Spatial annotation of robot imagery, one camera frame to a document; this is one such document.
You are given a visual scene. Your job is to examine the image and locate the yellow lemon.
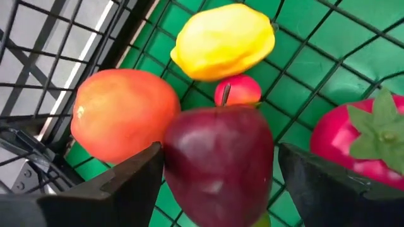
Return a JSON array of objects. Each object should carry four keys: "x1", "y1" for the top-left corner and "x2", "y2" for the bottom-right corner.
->
[{"x1": 170, "y1": 3, "x2": 276, "y2": 83}]

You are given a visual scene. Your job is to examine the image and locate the small red-yellow fruit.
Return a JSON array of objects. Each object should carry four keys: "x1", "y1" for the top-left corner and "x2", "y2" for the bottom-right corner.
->
[{"x1": 214, "y1": 74, "x2": 263, "y2": 108}]

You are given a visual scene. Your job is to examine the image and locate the dark red apple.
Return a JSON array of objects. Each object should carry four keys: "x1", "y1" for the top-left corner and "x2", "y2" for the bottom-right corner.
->
[{"x1": 162, "y1": 105, "x2": 275, "y2": 227}]

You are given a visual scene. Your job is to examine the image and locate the green felt table mat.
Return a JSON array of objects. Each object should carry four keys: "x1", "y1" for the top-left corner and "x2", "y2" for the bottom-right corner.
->
[{"x1": 64, "y1": 0, "x2": 404, "y2": 227}]

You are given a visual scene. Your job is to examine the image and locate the red fruit with green calyx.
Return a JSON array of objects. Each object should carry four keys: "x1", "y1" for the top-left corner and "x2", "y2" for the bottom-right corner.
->
[{"x1": 310, "y1": 88, "x2": 404, "y2": 192}]

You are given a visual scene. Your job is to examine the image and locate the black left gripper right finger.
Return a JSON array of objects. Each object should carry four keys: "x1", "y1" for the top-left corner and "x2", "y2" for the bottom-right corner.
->
[{"x1": 278, "y1": 142, "x2": 404, "y2": 227}]

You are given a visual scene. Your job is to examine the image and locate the orange-red peach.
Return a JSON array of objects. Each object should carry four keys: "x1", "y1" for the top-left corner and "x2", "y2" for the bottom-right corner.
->
[{"x1": 70, "y1": 68, "x2": 181, "y2": 165}]

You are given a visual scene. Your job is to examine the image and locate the black wire basket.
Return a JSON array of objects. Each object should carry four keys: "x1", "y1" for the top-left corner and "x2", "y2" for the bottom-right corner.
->
[{"x1": 0, "y1": 0, "x2": 404, "y2": 227}]

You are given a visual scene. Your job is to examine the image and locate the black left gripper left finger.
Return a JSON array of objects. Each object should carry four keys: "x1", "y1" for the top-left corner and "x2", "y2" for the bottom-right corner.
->
[{"x1": 0, "y1": 141, "x2": 165, "y2": 227}]

